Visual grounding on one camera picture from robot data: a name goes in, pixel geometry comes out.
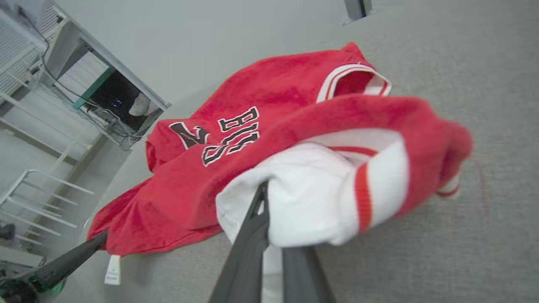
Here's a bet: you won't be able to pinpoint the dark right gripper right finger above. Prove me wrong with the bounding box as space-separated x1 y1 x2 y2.
281 246 338 303

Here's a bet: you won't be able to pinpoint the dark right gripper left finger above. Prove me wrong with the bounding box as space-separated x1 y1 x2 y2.
209 181 271 303

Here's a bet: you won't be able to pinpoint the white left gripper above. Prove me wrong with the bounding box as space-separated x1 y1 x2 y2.
0 230 109 303

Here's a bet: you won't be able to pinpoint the red white basketball jersey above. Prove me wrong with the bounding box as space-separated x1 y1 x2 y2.
86 41 474 303

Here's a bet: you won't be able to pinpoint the white metal rack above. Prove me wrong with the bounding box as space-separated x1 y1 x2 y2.
0 168 96 253

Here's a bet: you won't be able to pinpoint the black computer tower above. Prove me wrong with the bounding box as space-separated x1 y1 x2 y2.
86 72 149 132

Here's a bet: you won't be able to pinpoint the small white bag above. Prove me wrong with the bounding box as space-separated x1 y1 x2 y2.
128 93 152 117

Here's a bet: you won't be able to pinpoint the white office desk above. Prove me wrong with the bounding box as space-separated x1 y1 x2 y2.
42 16 171 149

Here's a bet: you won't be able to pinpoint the white window blinds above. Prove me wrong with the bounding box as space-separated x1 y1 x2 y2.
0 0 60 98

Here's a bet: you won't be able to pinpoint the grey partition post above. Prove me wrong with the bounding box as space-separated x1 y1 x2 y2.
343 0 374 24

